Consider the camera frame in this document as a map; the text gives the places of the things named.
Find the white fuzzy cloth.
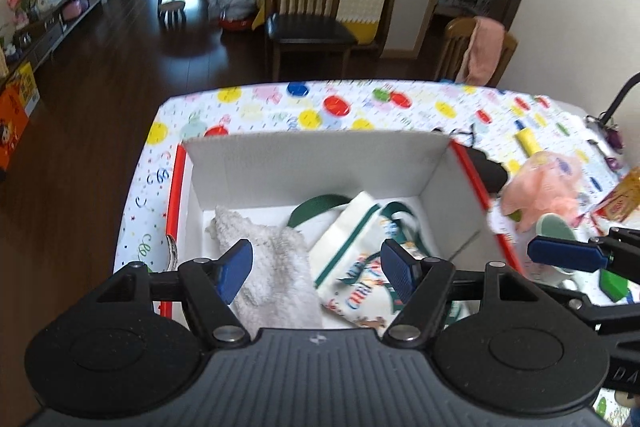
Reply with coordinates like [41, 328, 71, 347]
[207, 206, 322, 337]

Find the pink mesh bath pouf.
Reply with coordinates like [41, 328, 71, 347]
[499, 150, 582, 233]

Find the white green printed pouch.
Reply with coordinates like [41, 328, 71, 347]
[288, 192, 430, 335]

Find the yellow cloth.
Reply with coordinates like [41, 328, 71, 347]
[514, 119, 542, 157]

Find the green sponge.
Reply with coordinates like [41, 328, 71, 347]
[599, 270, 629, 303]

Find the panda print tissue pack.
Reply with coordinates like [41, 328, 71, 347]
[582, 167, 640, 222]

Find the black face mask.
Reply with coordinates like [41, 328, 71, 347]
[448, 136, 509, 198]

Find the pale green ceramic mug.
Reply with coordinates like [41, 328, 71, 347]
[525, 213, 579, 291]

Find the red white cardboard box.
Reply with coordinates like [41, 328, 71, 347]
[158, 129, 526, 338]

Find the purple hair clip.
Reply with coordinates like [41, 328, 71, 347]
[585, 115, 624, 174]

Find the white desk lamp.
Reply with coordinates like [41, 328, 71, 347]
[598, 72, 640, 127]

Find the balloon print tablecloth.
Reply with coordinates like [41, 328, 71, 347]
[113, 78, 640, 427]

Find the pink towel on chair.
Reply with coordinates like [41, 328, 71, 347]
[456, 16, 506, 87]

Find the wooden chair with towel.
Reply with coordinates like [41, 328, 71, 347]
[435, 16, 518, 88]

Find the orange gift bag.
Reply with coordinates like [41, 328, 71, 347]
[0, 87, 29, 171]

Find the small wooden stool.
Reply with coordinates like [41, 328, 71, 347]
[157, 0, 186, 25]

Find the dark tv cabinet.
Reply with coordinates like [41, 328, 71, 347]
[1, 0, 104, 86]

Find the dark wooden dining chair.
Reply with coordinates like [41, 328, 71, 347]
[264, 0, 358, 82]

